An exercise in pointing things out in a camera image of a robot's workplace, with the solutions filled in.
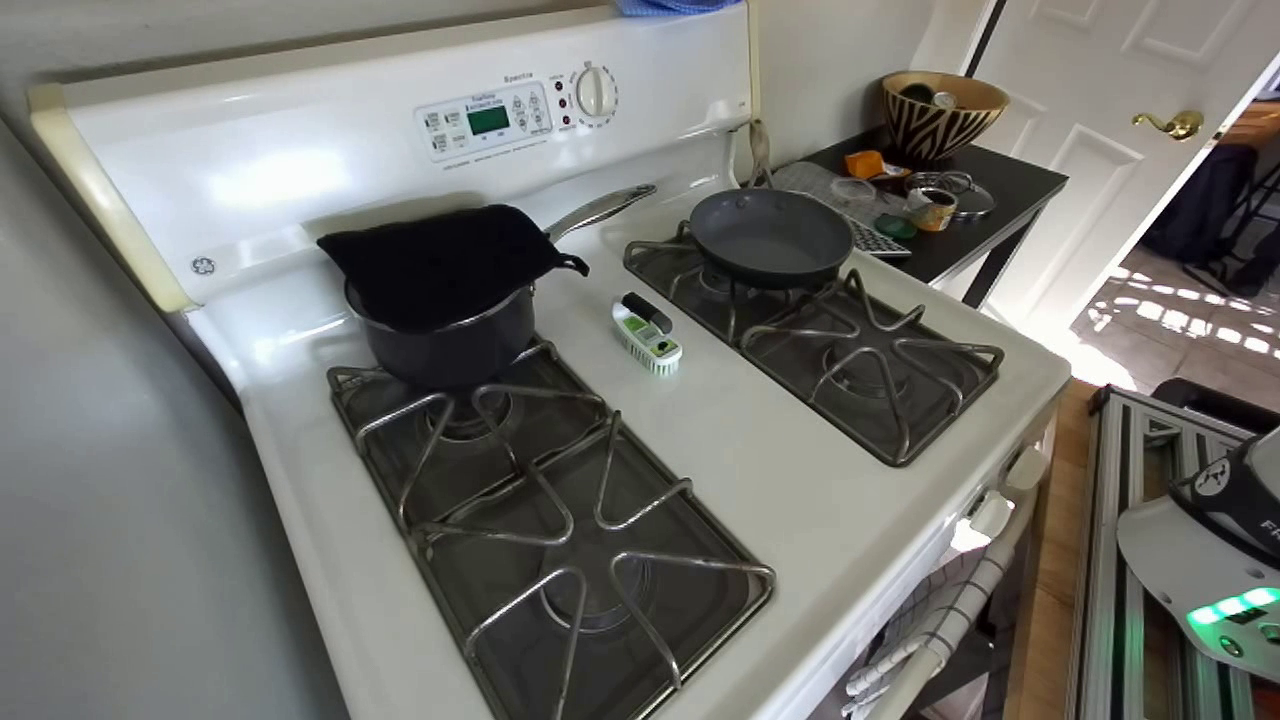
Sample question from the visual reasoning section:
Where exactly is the white gas stove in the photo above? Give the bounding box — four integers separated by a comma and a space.
25, 0, 1076, 720

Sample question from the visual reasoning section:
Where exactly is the green white kitchen thermometer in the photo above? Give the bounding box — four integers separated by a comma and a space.
609, 289, 690, 374

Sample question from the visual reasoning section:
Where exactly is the dark frying pan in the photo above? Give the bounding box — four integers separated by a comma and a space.
686, 117, 855, 294

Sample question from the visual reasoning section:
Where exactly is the black cooking pot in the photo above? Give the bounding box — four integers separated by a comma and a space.
339, 181, 659, 393

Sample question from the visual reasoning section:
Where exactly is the black grate under pot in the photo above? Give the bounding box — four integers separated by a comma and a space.
326, 337, 780, 720

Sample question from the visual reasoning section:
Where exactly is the black grate under pan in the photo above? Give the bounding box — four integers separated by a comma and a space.
622, 215, 1007, 472

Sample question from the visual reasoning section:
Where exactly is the white oven dial knob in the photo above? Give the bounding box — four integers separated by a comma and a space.
570, 57, 625, 132

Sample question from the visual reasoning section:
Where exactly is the small orange object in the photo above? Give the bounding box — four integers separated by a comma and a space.
841, 143, 893, 183

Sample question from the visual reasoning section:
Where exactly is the small round cup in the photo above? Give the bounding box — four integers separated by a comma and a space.
907, 183, 964, 241

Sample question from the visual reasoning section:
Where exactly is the clear glass bowl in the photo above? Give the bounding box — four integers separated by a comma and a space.
916, 168, 999, 225

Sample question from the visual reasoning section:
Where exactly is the patterned woven bowl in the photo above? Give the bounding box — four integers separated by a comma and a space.
876, 70, 1014, 172

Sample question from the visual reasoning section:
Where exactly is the striped hanging dish towel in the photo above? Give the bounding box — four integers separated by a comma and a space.
835, 533, 1015, 720

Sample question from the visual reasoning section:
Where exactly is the black side table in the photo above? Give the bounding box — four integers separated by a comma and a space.
772, 132, 1071, 311

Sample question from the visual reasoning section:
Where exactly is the white panel door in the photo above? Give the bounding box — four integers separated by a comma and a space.
932, 0, 1280, 357

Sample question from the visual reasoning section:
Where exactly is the grey refrigerator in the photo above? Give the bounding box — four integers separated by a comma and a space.
0, 113, 353, 720

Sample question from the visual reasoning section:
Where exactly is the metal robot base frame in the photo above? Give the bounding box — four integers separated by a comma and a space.
1076, 386, 1266, 720

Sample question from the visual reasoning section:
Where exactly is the brass door handle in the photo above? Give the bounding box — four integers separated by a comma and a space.
1129, 105, 1208, 143

